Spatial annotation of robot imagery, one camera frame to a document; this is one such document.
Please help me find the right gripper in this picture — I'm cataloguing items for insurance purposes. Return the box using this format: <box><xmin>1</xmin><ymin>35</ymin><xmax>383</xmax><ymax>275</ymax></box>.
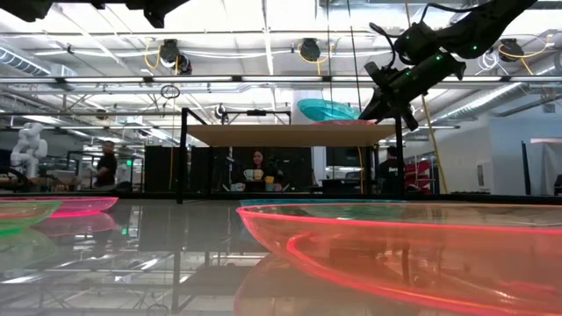
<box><xmin>359</xmin><ymin>52</ymin><xmax>466</xmax><ymax>132</ymax></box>

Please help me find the pink translucent plate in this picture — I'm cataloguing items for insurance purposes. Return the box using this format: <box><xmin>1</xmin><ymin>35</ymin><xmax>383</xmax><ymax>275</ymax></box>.
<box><xmin>0</xmin><ymin>196</ymin><xmax>119</xmax><ymax>219</ymax></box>
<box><xmin>309</xmin><ymin>118</ymin><xmax>378</xmax><ymax>126</ymax></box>

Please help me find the blue translucent plate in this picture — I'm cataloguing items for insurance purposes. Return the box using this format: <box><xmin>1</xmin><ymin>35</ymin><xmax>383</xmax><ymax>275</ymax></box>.
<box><xmin>297</xmin><ymin>98</ymin><xmax>364</xmax><ymax>122</ymax></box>

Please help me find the orange translucent plate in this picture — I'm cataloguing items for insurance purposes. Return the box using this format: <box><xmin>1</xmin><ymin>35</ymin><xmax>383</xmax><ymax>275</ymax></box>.
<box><xmin>235</xmin><ymin>202</ymin><xmax>562</xmax><ymax>316</ymax></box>

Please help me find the person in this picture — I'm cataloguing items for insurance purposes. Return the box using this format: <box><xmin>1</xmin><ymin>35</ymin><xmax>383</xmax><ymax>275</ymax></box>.
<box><xmin>239</xmin><ymin>149</ymin><xmax>282</xmax><ymax>192</ymax></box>
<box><xmin>90</xmin><ymin>140</ymin><xmax>119</xmax><ymax>190</ymax></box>
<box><xmin>377</xmin><ymin>146</ymin><xmax>403</xmax><ymax>194</ymax></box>

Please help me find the red storage rack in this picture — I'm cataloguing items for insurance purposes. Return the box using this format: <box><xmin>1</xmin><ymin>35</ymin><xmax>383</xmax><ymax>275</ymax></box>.
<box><xmin>403</xmin><ymin>160</ymin><xmax>435</xmax><ymax>194</ymax></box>

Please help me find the black partition panel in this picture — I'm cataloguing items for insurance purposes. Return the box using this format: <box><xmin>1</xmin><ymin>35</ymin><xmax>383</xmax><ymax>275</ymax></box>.
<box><xmin>143</xmin><ymin>145</ymin><xmax>313</xmax><ymax>193</ymax></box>

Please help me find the white humanoid robot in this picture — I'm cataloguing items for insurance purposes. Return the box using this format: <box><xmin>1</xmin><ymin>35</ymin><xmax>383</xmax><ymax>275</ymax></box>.
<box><xmin>9</xmin><ymin>121</ymin><xmax>48</xmax><ymax>179</ymax></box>

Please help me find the green translucent plate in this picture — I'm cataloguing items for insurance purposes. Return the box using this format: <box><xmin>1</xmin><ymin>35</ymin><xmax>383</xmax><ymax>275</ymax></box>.
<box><xmin>0</xmin><ymin>200</ymin><xmax>62</xmax><ymax>229</ymax></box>

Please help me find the black hanging cable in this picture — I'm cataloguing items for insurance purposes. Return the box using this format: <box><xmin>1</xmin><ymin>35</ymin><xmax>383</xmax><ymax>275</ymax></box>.
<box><xmin>346</xmin><ymin>0</ymin><xmax>364</xmax><ymax>113</ymax></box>

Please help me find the yellow hanging cable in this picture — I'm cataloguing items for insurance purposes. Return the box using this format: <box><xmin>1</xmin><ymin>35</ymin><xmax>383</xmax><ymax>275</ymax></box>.
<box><xmin>420</xmin><ymin>94</ymin><xmax>450</xmax><ymax>195</ymax></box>

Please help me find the black ceiling cable reel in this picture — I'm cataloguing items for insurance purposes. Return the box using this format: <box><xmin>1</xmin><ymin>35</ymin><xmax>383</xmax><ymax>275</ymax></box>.
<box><xmin>299</xmin><ymin>37</ymin><xmax>321</xmax><ymax>62</ymax></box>
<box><xmin>499</xmin><ymin>38</ymin><xmax>524</xmax><ymax>62</ymax></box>
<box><xmin>157</xmin><ymin>38</ymin><xmax>182</xmax><ymax>65</ymax></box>

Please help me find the wooden shelf black frame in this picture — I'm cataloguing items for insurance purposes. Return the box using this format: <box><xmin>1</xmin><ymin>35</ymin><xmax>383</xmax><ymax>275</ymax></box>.
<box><xmin>177</xmin><ymin>107</ymin><xmax>406</xmax><ymax>205</ymax></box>

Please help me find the black camera rig frame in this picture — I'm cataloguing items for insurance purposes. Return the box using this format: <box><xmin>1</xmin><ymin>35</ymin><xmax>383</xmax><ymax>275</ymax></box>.
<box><xmin>219</xmin><ymin>104</ymin><xmax>292</xmax><ymax>126</ymax></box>

